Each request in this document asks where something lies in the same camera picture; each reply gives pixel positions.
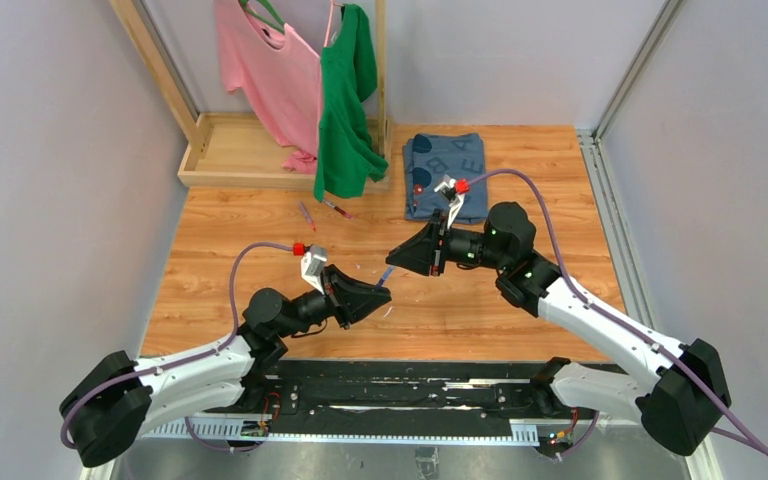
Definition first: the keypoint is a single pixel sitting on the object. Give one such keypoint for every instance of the folded blue t-shirt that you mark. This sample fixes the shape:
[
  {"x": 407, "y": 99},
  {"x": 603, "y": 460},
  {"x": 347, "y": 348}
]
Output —
[{"x": 428, "y": 158}]

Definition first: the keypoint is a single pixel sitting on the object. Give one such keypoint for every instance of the pink t-shirt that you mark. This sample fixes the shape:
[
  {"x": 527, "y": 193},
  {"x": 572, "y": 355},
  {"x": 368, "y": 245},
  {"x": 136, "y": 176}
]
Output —
[{"x": 280, "y": 76}]

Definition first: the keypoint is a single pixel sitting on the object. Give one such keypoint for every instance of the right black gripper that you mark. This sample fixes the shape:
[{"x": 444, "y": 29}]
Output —
[{"x": 438, "y": 245}]

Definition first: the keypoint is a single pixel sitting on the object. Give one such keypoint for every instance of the red pen near rack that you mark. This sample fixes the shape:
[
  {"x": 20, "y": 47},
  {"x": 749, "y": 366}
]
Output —
[{"x": 330, "y": 204}]

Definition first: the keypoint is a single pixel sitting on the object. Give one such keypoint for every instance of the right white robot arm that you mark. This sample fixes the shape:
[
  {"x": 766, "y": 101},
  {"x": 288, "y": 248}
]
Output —
[{"x": 676, "y": 391}]

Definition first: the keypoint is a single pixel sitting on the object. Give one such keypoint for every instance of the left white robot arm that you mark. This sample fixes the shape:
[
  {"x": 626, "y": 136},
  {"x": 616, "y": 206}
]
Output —
[{"x": 121, "y": 398}]

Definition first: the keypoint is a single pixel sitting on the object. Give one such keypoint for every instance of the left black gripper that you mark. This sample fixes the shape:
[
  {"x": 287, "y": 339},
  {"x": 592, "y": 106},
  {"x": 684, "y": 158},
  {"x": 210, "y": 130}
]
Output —
[{"x": 338, "y": 299}]

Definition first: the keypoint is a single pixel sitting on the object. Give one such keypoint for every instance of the green clothes hanger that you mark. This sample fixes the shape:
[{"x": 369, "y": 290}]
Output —
[{"x": 270, "y": 18}]

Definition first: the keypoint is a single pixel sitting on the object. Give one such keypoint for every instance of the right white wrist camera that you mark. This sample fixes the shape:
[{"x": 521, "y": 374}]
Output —
[{"x": 454, "y": 191}]

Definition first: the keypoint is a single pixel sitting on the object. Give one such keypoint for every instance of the purple pen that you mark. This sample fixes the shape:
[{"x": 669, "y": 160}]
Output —
[
  {"x": 307, "y": 215},
  {"x": 385, "y": 276}
]

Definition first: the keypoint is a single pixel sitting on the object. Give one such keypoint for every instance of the aluminium frame rail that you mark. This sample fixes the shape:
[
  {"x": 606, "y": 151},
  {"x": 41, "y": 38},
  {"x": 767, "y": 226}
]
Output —
[{"x": 232, "y": 435}]

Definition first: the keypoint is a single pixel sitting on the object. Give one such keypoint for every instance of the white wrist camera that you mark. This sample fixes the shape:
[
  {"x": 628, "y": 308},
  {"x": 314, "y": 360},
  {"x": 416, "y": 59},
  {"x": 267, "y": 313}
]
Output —
[
  {"x": 312, "y": 266},
  {"x": 454, "y": 191}
]

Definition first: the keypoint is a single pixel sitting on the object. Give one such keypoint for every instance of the wooden clothes rack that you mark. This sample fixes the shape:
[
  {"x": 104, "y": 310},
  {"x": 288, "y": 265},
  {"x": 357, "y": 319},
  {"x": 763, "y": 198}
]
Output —
[{"x": 235, "y": 150}]

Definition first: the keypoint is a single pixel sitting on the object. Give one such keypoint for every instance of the green t-shirt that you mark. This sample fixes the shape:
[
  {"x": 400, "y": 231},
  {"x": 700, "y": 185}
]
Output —
[{"x": 346, "y": 158}]

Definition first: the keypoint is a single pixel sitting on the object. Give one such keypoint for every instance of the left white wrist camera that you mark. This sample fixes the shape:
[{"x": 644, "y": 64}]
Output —
[{"x": 312, "y": 266}]

